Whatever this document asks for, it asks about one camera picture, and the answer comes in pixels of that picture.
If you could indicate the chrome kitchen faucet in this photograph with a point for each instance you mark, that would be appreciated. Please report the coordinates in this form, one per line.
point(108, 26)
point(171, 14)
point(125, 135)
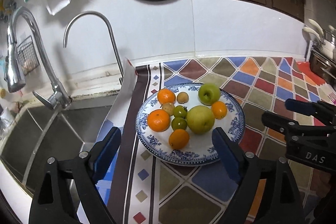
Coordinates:
point(13, 74)

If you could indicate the brown kiwi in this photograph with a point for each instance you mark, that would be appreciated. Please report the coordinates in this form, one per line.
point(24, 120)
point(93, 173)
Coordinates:
point(169, 108)
point(182, 98)

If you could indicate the stainless steel sink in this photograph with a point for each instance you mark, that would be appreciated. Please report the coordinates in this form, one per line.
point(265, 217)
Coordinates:
point(41, 133)

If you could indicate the large orange mandarin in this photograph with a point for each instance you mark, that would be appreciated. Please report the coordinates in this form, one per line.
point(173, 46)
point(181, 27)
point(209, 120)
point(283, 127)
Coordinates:
point(158, 120)

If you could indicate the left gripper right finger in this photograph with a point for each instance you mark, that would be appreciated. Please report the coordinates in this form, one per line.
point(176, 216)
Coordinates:
point(280, 202)

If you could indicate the wire sink basket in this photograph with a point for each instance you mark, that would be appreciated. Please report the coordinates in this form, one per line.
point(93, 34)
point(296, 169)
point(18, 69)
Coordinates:
point(28, 55)

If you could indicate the bright green apple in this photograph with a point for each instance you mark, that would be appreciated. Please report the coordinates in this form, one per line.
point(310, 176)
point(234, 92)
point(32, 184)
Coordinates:
point(209, 93)

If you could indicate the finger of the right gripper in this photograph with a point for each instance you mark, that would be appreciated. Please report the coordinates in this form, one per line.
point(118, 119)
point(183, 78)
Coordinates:
point(320, 110)
point(281, 124)

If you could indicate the green mandarin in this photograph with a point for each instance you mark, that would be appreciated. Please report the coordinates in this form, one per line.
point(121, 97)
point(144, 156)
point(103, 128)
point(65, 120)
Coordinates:
point(180, 111)
point(178, 123)

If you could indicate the yellow green apple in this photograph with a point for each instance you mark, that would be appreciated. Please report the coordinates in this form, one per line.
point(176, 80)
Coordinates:
point(200, 119)

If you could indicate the white handled pot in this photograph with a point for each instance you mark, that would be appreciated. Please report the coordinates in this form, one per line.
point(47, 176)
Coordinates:
point(325, 43)

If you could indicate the steel pots on rack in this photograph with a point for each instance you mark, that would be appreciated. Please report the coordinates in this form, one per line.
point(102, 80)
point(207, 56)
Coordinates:
point(322, 67)

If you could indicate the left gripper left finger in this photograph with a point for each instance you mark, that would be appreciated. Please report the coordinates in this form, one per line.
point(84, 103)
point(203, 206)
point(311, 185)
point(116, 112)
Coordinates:
point(52, 201)

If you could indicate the colourful diamond pattern mat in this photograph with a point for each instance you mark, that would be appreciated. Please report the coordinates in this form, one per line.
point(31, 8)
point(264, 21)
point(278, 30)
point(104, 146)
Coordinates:
point(146, 189)

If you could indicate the small orange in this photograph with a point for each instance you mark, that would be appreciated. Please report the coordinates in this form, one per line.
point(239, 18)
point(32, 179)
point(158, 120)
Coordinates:
point(219, 109)
point(178, 139)

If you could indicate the medium orange mandarin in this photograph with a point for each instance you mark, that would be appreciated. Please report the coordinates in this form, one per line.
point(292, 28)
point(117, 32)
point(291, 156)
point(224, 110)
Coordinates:
point(166, 96)

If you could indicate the thin gooseneck water tap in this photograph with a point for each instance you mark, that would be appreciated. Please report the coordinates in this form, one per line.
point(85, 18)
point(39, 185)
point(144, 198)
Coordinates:
point(95, 45)

